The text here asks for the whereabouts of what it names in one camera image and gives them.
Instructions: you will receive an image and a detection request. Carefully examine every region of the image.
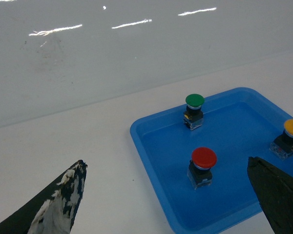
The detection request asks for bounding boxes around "left gripper worn left finger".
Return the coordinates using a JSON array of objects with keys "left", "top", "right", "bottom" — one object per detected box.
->
[{"left": 0, "top": 160, "right": 87, "bottom": 234}]

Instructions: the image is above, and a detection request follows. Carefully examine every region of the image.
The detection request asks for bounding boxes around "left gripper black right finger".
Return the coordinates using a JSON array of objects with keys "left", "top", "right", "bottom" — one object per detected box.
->
[{"left": 247, "top": 157, "right": 293, "bottom": 234}]

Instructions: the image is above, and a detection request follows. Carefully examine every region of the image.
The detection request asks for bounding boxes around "yellow push button switch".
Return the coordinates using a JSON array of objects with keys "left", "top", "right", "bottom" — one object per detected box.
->
[{"left": 270, "top": 119, "right": 293, "bottom": 160}]

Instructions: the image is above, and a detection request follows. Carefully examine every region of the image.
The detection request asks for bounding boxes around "red push button switch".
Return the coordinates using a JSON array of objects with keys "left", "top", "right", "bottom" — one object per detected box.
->
[{"left": 187, "top": 147, "right": 217, "bottom": 190}]

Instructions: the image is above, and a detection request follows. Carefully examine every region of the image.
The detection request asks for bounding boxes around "blue plastic tray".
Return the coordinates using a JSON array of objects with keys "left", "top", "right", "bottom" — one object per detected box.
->
[{"left": 130, "top": 88, "right": 293, "bottom": 234}]

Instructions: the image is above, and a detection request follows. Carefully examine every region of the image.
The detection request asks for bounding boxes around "green push button switch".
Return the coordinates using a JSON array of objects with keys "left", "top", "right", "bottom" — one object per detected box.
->
[{"left": 183, "top": 94, "right": 205, "bottom": 131}]

